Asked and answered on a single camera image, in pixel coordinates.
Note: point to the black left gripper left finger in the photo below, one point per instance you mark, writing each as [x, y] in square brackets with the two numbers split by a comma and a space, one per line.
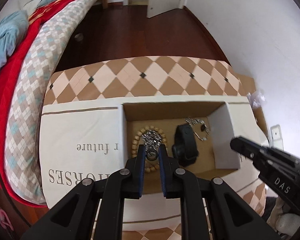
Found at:
[93, 209]

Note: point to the white cardboard box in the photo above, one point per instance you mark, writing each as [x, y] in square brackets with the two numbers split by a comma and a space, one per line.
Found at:
[197, 133]

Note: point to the red blanket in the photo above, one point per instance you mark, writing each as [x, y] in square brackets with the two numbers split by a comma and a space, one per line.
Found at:
[8, 79]

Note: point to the clear plastic wrap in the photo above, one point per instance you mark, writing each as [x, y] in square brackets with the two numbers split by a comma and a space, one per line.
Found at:
[256, 99]

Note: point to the pink slipper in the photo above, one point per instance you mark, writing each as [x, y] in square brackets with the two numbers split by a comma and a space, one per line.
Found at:
[5, 221]

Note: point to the flat brown cardboard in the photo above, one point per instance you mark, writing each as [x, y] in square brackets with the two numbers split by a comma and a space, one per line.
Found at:
[248, 84]

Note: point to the checkered quilt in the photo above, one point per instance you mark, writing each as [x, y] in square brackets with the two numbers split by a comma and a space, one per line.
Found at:
[46, 48]

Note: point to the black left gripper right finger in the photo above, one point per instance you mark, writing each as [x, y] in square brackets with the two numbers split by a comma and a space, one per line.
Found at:
[210, 209]

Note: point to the light blue blanket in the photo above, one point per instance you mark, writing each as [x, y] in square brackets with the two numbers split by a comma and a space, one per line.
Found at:
[5, 42]

